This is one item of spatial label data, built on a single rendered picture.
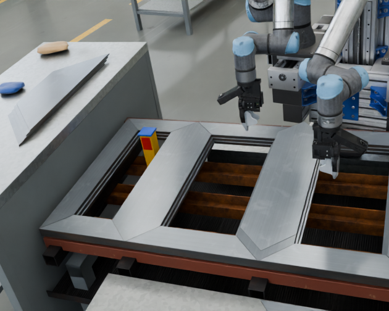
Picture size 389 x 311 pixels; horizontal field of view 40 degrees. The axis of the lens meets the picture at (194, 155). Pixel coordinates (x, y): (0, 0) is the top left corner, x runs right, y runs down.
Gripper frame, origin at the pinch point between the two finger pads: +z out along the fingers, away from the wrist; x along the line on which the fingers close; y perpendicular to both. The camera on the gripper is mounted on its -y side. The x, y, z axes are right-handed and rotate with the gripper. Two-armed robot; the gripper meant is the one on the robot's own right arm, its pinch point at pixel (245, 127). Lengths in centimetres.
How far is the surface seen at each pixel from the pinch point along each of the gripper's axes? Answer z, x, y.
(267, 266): 13, -61, 20
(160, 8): 48, 334, -170
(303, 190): 8.8, -26.8, 25.7
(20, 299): 29, -74, -65
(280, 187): 8.8, -26.3, 17.8
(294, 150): 7.4, -3.7, 19.4
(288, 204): 9.3, -34.8, 21.7
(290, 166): 8.0, -13.5, 19.2
